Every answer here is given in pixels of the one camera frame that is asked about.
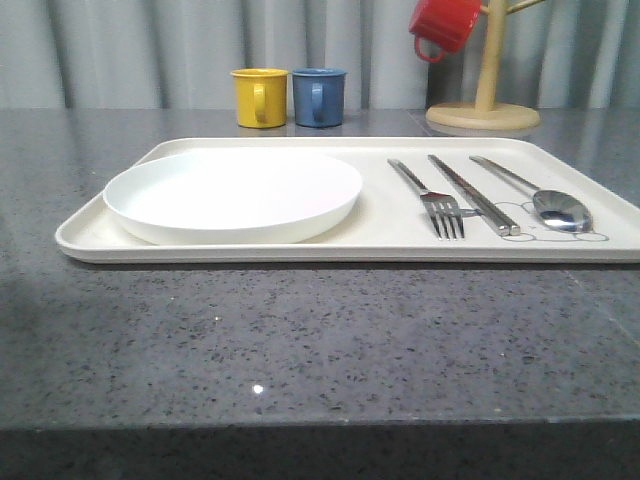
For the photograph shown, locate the blue enamel mug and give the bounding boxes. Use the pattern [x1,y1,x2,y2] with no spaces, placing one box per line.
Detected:
[292,68,347,128]

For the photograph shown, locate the cream rabbit print tray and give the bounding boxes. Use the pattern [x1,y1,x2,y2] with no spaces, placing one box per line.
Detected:
[55,137,639,264]

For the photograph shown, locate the grey curtain backdrop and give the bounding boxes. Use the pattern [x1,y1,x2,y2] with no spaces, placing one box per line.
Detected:
[1,1,639,109]

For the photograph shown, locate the red enamel mug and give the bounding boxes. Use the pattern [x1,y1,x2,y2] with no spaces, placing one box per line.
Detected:
[409,0,483,62]

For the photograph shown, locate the silver metal spoon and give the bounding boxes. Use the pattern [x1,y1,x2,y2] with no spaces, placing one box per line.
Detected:
[469,155,593,233]

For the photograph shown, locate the wooden mug tree stand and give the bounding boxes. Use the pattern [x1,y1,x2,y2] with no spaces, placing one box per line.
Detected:
[426,0,540,131]

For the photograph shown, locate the white round plate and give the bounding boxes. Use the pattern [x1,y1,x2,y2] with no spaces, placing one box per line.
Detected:
[102,147,363,245]

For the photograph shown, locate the silver metal fork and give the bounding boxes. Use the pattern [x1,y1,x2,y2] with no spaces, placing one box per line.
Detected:
[387,159,465,240]

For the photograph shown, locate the yellow enamel mug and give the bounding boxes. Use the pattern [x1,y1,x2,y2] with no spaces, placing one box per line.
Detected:
[231,68,289,129]

